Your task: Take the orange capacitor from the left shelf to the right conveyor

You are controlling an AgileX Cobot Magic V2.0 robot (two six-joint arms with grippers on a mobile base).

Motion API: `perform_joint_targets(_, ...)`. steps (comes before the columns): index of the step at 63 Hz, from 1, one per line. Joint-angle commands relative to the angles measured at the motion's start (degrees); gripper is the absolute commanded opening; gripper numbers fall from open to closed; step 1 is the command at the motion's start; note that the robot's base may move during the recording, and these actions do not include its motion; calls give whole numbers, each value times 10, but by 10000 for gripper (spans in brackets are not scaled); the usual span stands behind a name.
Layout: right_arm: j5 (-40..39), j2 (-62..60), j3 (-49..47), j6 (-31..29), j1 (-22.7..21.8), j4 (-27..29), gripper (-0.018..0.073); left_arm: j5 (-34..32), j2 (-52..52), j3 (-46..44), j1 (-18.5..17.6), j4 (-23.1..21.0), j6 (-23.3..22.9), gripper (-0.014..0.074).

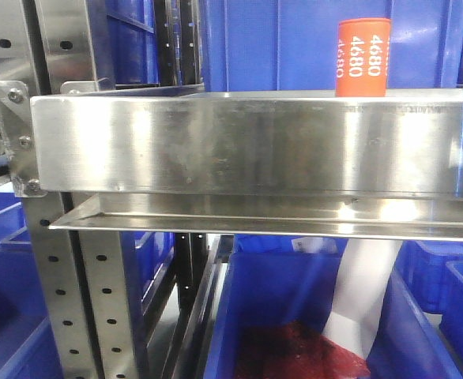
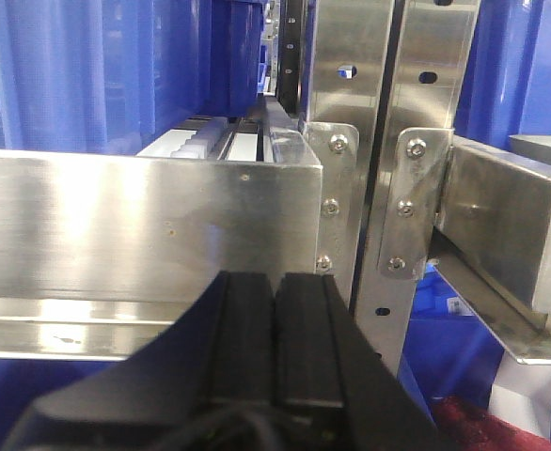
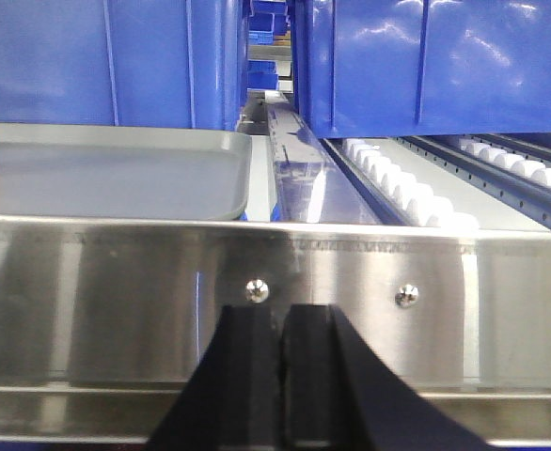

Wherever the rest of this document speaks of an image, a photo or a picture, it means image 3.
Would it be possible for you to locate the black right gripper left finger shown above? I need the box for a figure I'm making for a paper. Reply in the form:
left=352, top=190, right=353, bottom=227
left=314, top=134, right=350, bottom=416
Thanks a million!
left=145, top=305, right=281, bottom=450

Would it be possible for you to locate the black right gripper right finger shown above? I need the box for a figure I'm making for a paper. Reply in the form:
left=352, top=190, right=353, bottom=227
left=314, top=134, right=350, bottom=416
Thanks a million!
left=284, top=304, right=491, bottom=450

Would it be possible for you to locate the white roller track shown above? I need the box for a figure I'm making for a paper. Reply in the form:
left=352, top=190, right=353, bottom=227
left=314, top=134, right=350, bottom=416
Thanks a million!
left=458, top=137, right=551, bottom=189
left=342, top=138, right=480, bottom=230

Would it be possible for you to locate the grey plastic tray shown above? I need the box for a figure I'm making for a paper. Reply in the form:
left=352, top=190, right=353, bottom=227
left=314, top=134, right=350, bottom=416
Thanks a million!
left=0, top=123, right=252, bottom=220

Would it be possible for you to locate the blue bin upper right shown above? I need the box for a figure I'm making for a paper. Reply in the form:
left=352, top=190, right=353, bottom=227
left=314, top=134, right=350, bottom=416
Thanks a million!
left=290, top=1, right=551, bottom=138

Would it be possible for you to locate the blue bin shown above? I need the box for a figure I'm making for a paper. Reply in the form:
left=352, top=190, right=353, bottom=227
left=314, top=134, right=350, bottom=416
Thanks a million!
left=0, top=1, right=250, bottom=130
left=290, top=1, right=551, bottom=138

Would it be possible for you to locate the blue bin upper left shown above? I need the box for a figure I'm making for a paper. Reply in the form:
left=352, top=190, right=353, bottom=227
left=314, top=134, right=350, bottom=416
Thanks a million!
left=0, top=1, right=250, bottom=130

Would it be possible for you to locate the stainless steel shelf rail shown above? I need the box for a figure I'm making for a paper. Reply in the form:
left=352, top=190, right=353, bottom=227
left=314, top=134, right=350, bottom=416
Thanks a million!
left=0, top=216, right=551, bottom=450

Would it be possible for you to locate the steel divider guide rail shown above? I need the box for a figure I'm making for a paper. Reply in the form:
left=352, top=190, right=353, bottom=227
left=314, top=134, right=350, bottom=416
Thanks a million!
left=265, top=98, right=381, bottom=225

